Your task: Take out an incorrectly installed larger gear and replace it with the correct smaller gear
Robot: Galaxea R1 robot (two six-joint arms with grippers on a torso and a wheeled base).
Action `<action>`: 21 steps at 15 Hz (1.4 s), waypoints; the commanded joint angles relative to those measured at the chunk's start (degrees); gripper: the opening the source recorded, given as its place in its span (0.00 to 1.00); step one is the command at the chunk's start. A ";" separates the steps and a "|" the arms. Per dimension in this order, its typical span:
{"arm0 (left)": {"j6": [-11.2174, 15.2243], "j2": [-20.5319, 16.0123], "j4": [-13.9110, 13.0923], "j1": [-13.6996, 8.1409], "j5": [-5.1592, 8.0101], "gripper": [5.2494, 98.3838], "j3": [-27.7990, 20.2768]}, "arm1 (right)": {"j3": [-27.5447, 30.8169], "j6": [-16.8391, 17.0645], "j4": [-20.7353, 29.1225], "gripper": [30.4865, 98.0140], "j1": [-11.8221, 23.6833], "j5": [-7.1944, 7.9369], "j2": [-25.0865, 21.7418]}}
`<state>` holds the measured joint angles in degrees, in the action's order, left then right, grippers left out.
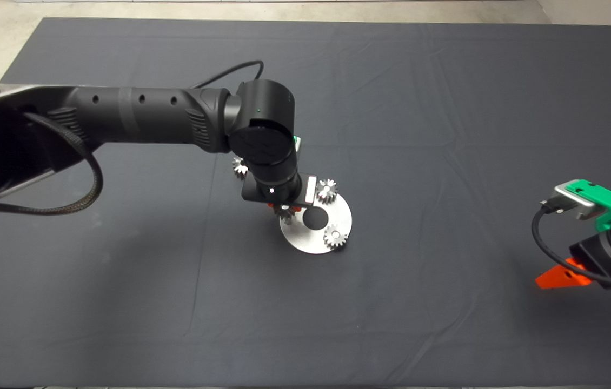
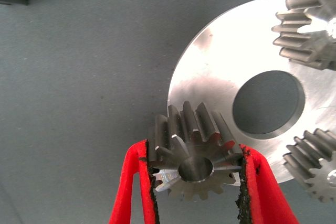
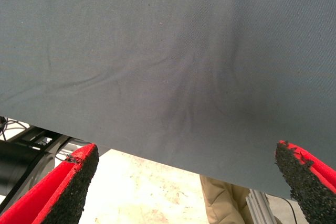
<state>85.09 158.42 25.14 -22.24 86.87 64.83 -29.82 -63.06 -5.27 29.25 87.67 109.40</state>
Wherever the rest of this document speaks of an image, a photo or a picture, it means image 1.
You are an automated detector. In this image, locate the green right camera mount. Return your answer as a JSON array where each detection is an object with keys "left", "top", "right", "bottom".
[{"left": 564, "top": 179, "right": 611, "bottom": 233}]

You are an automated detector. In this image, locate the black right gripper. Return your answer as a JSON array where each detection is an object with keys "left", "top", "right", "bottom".
[{"left": 535, "top": 216, "right": 611, "bottom": 290}]

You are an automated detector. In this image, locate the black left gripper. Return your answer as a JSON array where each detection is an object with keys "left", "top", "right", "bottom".
[{"left": 241, "top": 172, "right": 318, "bottom": 214}]

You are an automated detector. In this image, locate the round metal plate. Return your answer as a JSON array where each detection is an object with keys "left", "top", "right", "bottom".
[{"left": 280, "top": 189, "right": 353, "bottom": 255}]

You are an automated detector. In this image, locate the braided black left arm cable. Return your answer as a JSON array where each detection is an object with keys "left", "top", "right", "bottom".
[{"left": 0, "top": 112, "right": 104, "bottom": 217}]

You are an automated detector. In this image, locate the dark grey table cloth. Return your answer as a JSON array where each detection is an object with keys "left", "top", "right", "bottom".
[{"left": 0, "top": 17, "right": 611, "bottom": 387}]

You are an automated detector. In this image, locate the thin black right camera cable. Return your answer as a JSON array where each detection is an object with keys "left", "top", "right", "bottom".
[{"left": 531, "top": 207, "right": 611, "bottom": 293}]

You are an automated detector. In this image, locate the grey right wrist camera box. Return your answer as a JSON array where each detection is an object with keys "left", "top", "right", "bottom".
[{"left": 540, "top": 185, "right": 599, "bottom": 221}]

